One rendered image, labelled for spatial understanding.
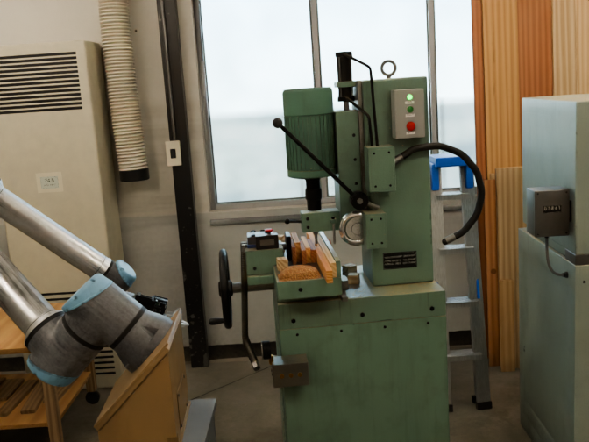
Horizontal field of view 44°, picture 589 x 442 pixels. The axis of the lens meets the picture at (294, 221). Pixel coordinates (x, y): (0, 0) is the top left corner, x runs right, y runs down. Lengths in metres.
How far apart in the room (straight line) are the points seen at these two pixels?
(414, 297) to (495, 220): 1.41
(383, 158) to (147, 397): 1.07
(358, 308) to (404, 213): 0.37
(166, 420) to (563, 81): 2.75
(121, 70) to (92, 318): 1.97
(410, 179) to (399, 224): 0.16
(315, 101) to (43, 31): 2.04
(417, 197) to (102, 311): 1.13
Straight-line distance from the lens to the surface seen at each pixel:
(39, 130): 3.88
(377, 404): 2.64
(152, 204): 4.08
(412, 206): 2.57
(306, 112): 2.50
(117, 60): 3.88
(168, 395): 2.07
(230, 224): 4.04
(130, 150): 3.87
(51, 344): 2.22
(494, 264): 3.91
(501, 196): 3.82
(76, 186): 3.85
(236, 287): 2.66
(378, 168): 2.45
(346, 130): 2.54
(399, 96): 2.47
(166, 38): 3.93
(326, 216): 2.60
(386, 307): 2.52
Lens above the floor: 1.52
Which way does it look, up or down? 11 degrees down
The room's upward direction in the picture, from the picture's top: 4 degrees counter-clockwise
